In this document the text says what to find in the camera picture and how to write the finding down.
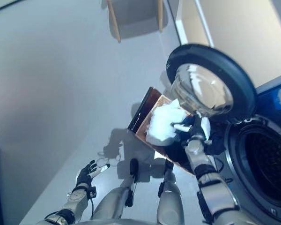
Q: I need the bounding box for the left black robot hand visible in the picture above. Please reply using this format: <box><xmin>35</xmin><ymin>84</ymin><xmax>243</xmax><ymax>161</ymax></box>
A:
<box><xmin>75</xmin><ymin>160</ymin><xmax>111</xmax><ymax>188</ymax></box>

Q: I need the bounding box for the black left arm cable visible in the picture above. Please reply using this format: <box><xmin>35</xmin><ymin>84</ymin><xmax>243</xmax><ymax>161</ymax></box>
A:
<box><xmin>88</xmin><ymin>187</ymin><xmax>96</xmax><ymax>221</ymax></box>

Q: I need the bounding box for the grey robot torso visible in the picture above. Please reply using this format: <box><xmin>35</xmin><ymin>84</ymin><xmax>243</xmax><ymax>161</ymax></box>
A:
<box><xmin>79</xmin><ymin>218</ymin><xmax>160</xmax><ymax>225</ymax></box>

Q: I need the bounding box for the left silver robot leg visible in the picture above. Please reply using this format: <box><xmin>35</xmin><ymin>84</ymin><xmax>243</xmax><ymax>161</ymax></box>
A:
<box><xmin>91</xmin><ymin>158</ymin><xmax>140</xmax><ymax>221</ymax></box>

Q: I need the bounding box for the white chair with wooden legs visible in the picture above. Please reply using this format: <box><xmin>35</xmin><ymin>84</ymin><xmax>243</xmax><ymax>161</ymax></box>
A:
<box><xmin>106</xmin><ymin>0</ymin><xmax>164</xmax><ymax>43</ymax></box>

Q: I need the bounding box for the right silver robot leg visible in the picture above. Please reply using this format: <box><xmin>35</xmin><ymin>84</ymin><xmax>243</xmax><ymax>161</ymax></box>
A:
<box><xmin>156</xmin><ymin>161</ymin><xmax>185</xmax><ymax>225</ymax></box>

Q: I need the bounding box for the wicker laundry basket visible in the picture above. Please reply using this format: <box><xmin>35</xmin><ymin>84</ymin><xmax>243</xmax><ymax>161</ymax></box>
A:
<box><xmin>134</xmin><ymin>93</ymin><xmax>195</xmax><ymax>175</ymax></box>

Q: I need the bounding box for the silver robot leg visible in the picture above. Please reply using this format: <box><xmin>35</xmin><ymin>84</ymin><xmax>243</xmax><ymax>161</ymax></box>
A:
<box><xmin>156</xmin><ymin>161</ymin><xmax>185</xmax><ymax>225</ymax></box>
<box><xmin>91</xmin><ymin>158</ymin><xmax>140</xmax><ymax>221</ymax></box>

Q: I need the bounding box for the round glass washing machine door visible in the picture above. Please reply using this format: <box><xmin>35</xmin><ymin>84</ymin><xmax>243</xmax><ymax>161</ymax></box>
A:
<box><xmin>165</xmin><ymin>43</ymin><xmax>258</xmax><ymax>122</ymax></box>

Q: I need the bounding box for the white garment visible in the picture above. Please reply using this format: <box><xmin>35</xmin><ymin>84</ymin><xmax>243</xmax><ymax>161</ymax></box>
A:
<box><xmin>145</xmin><ymin>98</ymin><xmax>192</xmax><ymax>146</ymax></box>

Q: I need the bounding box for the dark washing machine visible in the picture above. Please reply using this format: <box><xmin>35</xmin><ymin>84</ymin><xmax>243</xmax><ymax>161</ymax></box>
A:
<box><xmin>224</xmin><ymin>72</ymin><xmax>281</xmax><ymax>225</ymax></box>

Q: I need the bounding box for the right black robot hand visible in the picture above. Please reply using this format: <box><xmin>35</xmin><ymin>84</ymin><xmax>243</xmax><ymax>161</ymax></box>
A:
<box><xmin>172</xmin><ymin>112</ymin><xmax>213</xmax><ymax>143</ymax></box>

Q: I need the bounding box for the dark navy garment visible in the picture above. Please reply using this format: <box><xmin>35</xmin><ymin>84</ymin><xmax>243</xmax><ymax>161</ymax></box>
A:
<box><xmin>175</xmin><ymin>114</ymin><xmax>228</xmax><ymax>157</ymax></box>

